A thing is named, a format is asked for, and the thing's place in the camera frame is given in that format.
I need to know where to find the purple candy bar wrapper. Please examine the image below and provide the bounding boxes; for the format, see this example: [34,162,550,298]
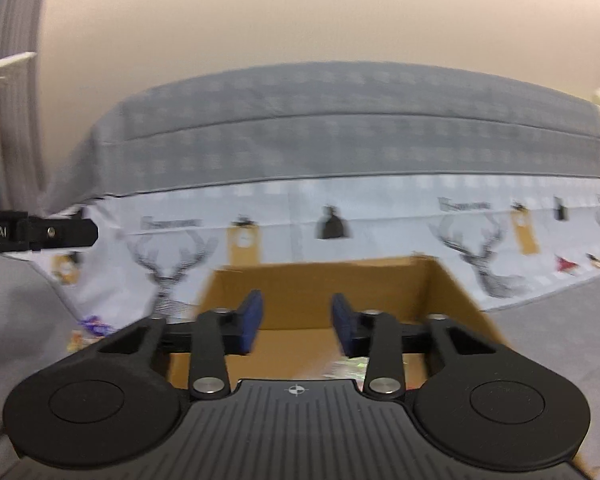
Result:
[80,315,114,338]

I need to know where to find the clear bag of mixed candy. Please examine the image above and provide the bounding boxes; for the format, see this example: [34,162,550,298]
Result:
[289,355,372,382]

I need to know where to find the yellow snack bar wrapper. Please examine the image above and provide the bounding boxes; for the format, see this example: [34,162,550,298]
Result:
[67,330,102,353]

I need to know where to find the open cardboard box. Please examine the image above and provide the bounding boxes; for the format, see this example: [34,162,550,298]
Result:
[195,256,503,382]

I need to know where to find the grey deer-print sofa cover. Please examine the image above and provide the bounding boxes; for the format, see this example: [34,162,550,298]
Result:
[0,62,600,479]

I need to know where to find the grey curtain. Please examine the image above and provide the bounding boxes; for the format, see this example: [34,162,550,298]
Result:
[0,0,45,212]

